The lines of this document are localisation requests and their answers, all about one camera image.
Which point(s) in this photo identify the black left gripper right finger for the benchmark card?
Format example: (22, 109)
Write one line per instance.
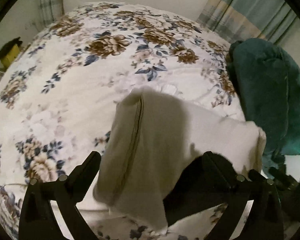
(210, 180)

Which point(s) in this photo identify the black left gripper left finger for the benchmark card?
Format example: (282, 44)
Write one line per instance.
(37, 220)

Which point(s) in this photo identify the cream white garment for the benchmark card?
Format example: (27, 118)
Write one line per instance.
(154, 137)

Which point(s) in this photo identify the dark green cloth pile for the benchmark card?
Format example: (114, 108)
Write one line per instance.
(267, 81)

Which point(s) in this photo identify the floral white bed blanket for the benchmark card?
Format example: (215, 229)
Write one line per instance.
(58, 98)

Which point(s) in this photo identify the yellow box with black cloth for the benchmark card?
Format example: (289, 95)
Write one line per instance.
(10, 51)

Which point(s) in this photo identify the green striped curtain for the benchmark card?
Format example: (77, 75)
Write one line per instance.
(235, 20)

